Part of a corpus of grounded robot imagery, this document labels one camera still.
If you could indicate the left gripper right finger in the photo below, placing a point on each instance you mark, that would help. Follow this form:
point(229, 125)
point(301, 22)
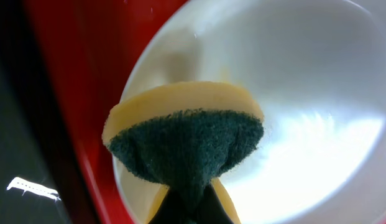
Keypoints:
point(210, 210)

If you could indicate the white cream plate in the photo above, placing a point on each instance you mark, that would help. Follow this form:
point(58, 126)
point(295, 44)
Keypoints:
point(318, 71)

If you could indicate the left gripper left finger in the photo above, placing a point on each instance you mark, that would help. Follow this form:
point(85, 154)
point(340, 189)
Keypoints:
point(171, 210)

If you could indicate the red plastic tray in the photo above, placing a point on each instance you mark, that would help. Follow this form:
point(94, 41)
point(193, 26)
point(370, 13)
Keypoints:
point(90, 48)

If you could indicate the black plastic tray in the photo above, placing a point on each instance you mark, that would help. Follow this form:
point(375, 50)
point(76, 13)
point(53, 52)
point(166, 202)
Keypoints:
point(40, 181)

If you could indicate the green yellow sponge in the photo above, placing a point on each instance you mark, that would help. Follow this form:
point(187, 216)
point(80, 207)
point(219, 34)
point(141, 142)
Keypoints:
point(184, 136)

